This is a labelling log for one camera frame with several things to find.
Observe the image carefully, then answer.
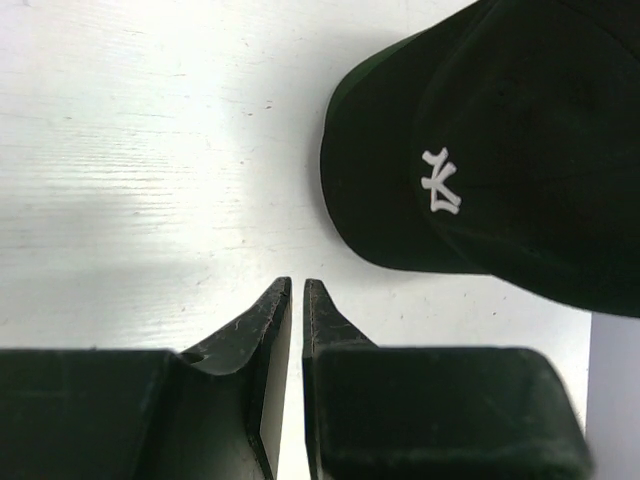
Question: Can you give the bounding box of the dark green NY cap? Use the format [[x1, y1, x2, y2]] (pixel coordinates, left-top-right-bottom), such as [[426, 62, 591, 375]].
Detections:
[[323, 32, 421, 128]]

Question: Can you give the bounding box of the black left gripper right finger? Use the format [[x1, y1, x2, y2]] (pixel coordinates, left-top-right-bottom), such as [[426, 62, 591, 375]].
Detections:
[[302, 279, 593, 479]]

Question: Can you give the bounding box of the black NY cap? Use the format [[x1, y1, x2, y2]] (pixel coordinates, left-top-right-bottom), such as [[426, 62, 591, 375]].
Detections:
[[319, 0, 639, 317]]

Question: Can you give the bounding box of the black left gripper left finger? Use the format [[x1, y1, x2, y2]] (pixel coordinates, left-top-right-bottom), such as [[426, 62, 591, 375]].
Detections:
[[1, 277, 292, 479]]

